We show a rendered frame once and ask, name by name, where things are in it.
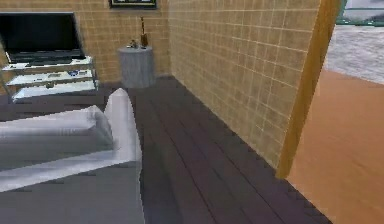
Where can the black television set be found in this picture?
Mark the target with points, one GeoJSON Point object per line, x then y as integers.
{"type": "Point", "coordinates": [38, 35]}

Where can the grey sofa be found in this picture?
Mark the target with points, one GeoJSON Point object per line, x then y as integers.
{"type": "Point", "coordinates": [66, 160]}

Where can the dark framed wall picture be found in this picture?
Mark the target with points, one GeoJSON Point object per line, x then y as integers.
{"type": "Point", "coordinates": [133, 3]}

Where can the brown tall bottle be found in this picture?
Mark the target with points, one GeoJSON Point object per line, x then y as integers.
{"type": "Point", "coordinates": [143, 36]}

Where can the grey round side table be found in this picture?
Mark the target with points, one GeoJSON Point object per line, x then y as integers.
{"type": "Point", "coordinates": [136, 66]}

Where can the glass shelf television stand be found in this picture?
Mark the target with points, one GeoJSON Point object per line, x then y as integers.
{"type": "Point", "coordinates": [50, 80]}

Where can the small blue object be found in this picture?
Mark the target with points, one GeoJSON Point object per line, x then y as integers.
{"type": "Point", "coordinates": [73, 72]}

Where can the green framed window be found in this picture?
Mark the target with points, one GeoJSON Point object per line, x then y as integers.
{"type": "Point", "coordinates": [361, 13]}

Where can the small dark table ornament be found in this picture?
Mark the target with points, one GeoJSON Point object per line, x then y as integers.
{"type": "Point", "coordinates": [133, 44]}

